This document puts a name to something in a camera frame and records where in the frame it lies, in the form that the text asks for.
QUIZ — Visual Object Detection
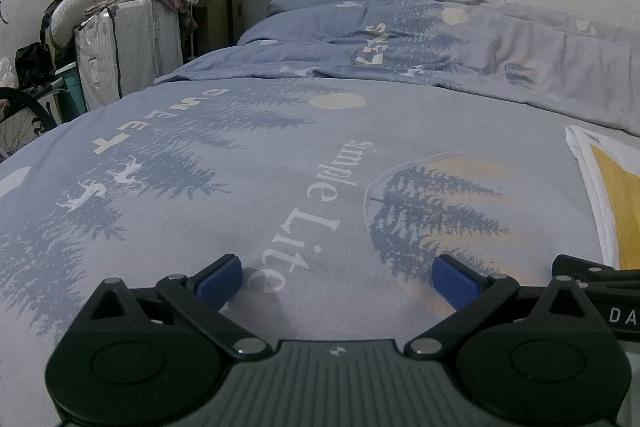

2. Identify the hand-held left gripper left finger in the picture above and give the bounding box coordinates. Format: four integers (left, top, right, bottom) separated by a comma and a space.
75, 253, 275, 362

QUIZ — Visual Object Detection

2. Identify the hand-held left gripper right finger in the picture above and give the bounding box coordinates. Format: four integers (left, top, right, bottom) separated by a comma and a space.
404, 253, 617, 362

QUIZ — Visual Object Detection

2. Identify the white and yellow plastic bag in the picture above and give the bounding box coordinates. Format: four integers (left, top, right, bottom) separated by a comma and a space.
565, 125, 640, 270

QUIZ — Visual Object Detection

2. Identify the teal plastic bin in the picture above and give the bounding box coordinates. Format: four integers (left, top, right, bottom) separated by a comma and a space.
52, 62, 88, 118

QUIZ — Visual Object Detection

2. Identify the blue printed quilt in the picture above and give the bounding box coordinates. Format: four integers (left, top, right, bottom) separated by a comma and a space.
155, 0, 640, 138

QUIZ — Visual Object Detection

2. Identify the cardboard box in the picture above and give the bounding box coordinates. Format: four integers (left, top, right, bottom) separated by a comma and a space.
192, 0, 236, 58

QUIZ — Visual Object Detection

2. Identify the black bag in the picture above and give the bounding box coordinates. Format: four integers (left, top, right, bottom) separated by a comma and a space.
15, 42, 56, 88

